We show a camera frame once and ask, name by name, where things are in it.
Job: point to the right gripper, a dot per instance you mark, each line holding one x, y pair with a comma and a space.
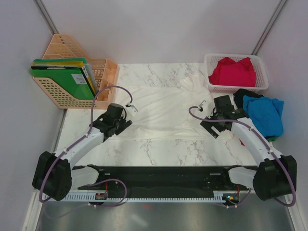
208, 124

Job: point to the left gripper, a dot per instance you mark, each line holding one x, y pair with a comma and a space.
123, 125

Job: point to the white t shirt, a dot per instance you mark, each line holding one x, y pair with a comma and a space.
163, 111

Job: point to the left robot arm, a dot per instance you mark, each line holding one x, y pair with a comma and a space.
54, 174

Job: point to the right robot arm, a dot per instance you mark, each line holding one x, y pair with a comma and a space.
276, 173

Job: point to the black t shirt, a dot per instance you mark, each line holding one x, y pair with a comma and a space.
239, 96

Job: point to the blue t shirt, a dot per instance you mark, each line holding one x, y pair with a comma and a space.
266, 114

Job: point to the peach plastic file organizer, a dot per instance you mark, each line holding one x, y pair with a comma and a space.
71, 78

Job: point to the red t shirt in basket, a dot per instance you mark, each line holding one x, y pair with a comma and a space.
231, 73

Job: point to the green file folder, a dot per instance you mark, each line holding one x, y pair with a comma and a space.
65, 81

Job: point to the white plastic basket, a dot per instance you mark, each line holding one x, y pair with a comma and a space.
211, 60

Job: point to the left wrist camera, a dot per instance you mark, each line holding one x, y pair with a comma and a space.
131, 108

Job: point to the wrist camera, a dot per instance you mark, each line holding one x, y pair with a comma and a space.
202, 106
131, 108

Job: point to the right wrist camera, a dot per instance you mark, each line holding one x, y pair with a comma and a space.
202, 106

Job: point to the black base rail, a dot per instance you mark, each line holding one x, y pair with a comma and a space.
162, 182

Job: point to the white slotted cable duct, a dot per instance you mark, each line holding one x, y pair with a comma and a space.
96, 197

